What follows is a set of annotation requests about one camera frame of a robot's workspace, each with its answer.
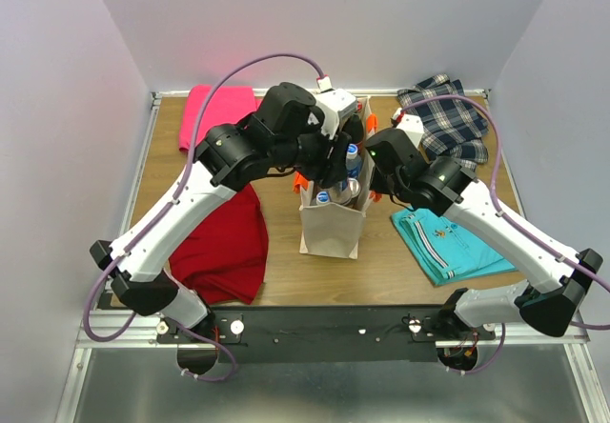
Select plaid navy white shirt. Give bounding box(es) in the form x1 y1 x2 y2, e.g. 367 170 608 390
397 73 489 171

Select aluminium frame rail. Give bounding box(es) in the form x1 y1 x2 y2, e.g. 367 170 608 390
75 304 592 348

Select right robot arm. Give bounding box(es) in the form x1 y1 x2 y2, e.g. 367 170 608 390
365 128 603 339

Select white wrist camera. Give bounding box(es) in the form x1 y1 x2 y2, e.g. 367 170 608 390
391 109 424 149
315 75 357 138

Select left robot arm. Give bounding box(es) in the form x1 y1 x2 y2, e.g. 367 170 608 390
90 82 357 342

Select cola bottle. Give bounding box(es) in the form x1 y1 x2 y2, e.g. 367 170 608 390
342 113 365 148

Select clear water bottle blue label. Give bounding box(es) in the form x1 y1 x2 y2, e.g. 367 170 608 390
346 144 362 179

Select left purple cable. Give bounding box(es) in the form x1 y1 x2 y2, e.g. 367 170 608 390
82 52 330 343

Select black can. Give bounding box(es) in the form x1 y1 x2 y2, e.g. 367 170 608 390
348 177 361 205

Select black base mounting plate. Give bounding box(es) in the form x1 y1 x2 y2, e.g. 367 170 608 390
156 304 497 365

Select teal folded shorts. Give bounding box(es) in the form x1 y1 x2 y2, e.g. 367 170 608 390
391 209 516 286

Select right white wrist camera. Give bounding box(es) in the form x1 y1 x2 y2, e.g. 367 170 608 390
391 109 424 149

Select silver can red tab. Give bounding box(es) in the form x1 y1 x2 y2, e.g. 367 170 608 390
328 178 353 205

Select pink folded cloth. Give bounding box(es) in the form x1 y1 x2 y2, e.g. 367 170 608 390
178 85 259 152

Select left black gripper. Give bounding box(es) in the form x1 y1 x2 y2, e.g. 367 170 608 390
271 111 353 189

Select red folded cloth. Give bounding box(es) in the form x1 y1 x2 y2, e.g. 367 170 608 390
169 186 269 304

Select beige canvas tote bag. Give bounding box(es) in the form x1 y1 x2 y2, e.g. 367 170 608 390
294 97 377 259

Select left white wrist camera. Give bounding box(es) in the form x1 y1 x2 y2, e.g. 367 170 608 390
315 75 357 138

